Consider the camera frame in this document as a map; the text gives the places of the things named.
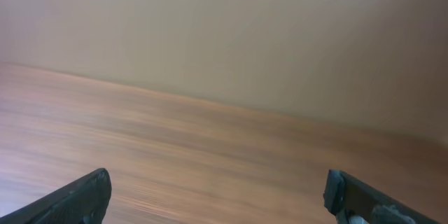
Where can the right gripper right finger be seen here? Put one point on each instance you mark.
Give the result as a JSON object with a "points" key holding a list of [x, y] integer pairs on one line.
{"points": [[353, 201]]}

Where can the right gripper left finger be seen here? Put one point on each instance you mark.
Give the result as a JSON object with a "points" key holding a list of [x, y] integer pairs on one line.
{"points": [[84, 200]]}

